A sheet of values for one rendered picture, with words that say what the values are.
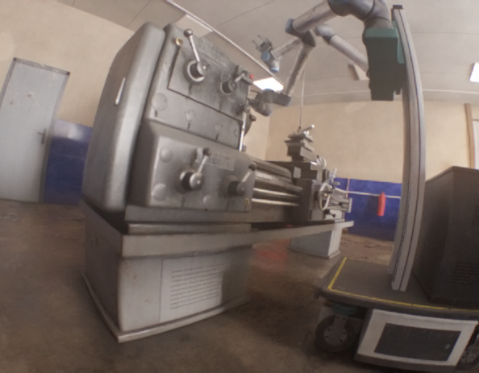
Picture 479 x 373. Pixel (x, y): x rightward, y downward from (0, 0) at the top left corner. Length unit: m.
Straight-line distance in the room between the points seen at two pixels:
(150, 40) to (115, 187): 0.56
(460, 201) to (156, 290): 1.21
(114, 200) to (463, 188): 1.25
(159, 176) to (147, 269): 0.36
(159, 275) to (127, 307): 0.18
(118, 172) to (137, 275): 0.37
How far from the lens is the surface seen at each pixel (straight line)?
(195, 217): 1.04
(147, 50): 0.93
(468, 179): 1.00
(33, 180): 3.99
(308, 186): 1.64
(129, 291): 0.89
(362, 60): 1.88
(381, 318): 0.92
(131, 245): 0.71
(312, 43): 1.73
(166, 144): 0.73
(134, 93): 0.85
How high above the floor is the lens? 0.64
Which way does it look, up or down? 1 degrees up
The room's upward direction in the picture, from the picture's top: 8 degrees clockwise
